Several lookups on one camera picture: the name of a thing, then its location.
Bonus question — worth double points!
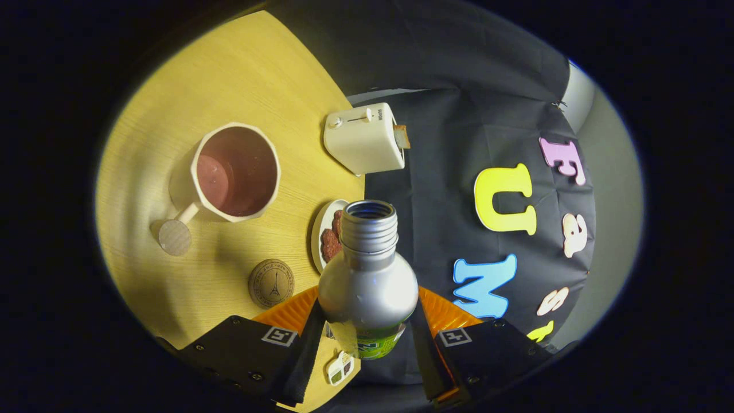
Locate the white divided tray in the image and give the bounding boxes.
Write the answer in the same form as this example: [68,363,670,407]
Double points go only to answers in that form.
[326,350,355,386]

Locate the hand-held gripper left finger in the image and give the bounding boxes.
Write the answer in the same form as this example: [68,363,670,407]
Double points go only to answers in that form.
[158,285,327,408]

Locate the wooden table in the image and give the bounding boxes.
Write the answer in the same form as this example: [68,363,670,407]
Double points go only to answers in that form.
[95,10,366,413]

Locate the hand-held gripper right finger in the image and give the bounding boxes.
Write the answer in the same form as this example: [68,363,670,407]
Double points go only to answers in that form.
[410,285,574,409]

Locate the cream toy toaster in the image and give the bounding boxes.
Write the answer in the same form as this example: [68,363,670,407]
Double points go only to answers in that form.
[323,102,405,177]

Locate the round cork coaster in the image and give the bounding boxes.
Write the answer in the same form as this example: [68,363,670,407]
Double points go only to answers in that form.
[248,259,295,309]

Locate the cream cup with wooden handle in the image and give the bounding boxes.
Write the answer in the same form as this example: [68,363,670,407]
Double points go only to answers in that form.
[158,122,282,257]

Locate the brown food piece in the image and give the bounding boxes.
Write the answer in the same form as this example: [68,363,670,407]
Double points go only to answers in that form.
[320,209,345,263]

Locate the silver bottle with green label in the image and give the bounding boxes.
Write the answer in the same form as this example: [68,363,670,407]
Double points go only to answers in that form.
[317,200,419,360]

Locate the black backdrop cloth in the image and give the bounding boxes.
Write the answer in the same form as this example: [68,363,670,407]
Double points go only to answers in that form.
[267,0,597,413]

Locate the small white plate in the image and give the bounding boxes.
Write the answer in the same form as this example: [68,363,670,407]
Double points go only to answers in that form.
[310,199,350,275]

